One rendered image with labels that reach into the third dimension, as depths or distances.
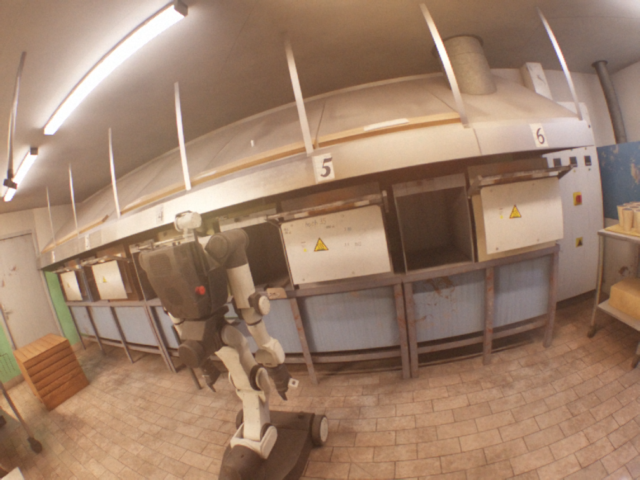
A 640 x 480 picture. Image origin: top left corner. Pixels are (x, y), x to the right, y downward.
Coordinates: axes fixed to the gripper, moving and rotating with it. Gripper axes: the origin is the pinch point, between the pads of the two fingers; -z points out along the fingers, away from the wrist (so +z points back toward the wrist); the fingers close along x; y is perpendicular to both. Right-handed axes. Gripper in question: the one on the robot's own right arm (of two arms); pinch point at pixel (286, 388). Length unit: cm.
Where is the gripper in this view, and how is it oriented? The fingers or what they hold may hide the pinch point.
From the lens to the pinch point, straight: 139.1
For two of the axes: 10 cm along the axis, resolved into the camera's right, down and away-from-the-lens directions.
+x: 1.9, -3.7, 9.1
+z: -2.4, -9.2, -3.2
